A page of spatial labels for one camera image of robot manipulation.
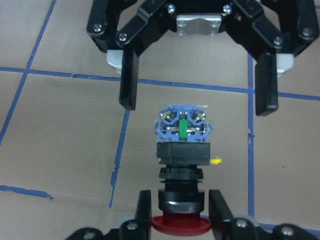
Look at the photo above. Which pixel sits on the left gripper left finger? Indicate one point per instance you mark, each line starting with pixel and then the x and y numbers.
pixel 143 215

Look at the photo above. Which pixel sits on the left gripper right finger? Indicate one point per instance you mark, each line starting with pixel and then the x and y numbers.
pixel 220 216

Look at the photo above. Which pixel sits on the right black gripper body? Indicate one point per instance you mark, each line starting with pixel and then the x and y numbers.
pixel 273 26

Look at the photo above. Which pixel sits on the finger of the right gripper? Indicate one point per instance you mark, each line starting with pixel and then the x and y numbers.
pixel 129 80
pixel 266 85

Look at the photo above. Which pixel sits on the red emergency stop button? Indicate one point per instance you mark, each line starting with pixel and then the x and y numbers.
pixel 183 147

